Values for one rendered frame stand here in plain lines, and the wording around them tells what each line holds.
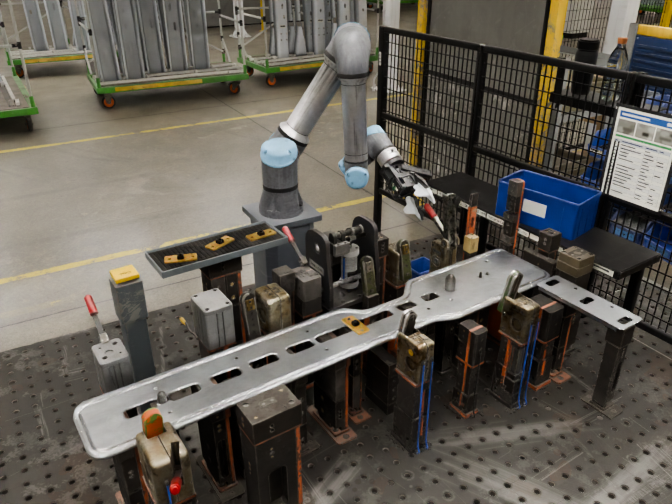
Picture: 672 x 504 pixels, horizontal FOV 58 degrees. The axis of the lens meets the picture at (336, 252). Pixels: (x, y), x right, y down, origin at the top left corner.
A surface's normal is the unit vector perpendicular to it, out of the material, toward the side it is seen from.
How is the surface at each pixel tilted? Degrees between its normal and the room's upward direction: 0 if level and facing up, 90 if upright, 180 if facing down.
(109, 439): 0
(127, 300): 90
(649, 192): 90
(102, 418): 0
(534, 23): 91
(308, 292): 90
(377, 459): 0
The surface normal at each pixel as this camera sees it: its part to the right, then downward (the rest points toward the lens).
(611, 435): 0.00, -0.88
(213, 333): 0.55, 0.39
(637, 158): -0.83, 0.26
